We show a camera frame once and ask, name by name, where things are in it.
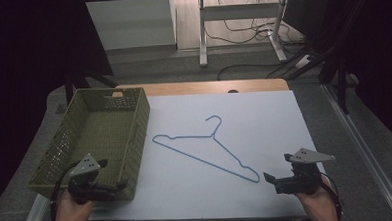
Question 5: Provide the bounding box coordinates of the white table mat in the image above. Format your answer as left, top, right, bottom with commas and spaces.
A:
82, 87, 329, 221

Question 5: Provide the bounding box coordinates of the tangle of black floor cables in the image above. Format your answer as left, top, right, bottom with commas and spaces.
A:
201, 0, 321, 83

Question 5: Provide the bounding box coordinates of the person's right hand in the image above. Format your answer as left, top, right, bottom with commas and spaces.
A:
292, 175, 337, 217

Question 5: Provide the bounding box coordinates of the white panel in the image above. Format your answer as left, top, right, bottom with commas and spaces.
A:
84, 0, 178, 52

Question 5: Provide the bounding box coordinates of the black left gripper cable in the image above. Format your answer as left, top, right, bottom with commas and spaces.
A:
47, 161, 81, 221

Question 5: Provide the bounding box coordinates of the olive green plastic basket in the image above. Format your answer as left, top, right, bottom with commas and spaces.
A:
22, 85, 155, 206

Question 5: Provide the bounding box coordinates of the white power strip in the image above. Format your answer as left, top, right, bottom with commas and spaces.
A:
294, 53, 314, 70

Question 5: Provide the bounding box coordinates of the white metal desk frame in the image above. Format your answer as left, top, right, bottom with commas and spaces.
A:
195, 0, 295, 68

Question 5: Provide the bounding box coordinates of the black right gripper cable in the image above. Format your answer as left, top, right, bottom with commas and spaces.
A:
319, 169, 345, 221

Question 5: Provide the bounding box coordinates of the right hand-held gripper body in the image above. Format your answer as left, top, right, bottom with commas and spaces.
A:
273, 145, 338, 197

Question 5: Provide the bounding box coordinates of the person's left hand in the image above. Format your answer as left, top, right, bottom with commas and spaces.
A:
54, 187, 97, 221

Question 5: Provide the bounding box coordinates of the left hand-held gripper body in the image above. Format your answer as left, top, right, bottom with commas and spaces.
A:
66, 151, 120, 206

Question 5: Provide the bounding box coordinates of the black metal stand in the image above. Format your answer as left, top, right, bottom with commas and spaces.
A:
313, 0, 378, 117
62, 57, 121, 104

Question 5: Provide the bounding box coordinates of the aluminium floor rail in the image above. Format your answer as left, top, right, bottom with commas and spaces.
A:
320, 80, 392, 221
15, 192, 53, 221

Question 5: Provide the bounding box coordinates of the blue wire clothes hanger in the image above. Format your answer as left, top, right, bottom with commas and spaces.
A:
150, 113, 261, 189

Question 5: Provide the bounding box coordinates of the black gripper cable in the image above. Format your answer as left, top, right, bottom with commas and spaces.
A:
319, 169, 345, 221
47, 161, 81, 221

